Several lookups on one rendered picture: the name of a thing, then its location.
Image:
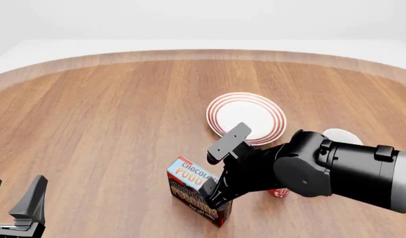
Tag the red patterned mug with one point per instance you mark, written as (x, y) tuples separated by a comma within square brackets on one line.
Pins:
[(279, 193)]

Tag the white plate with red rings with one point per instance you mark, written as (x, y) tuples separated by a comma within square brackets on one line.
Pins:
[(246, 114)]

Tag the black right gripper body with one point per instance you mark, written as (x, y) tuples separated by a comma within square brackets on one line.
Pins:
[(252, 171)]

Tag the white porcelain mug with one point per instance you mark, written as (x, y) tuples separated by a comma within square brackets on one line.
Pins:
[(342, 136)]

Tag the chocolate pudding box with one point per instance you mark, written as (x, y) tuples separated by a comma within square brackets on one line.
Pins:
[(189, 191)]

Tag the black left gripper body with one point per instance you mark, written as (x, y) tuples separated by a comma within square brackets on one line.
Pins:
[(14, 232)]

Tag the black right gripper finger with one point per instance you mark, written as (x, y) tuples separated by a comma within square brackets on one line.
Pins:
[(207, 188), (223, 199)]

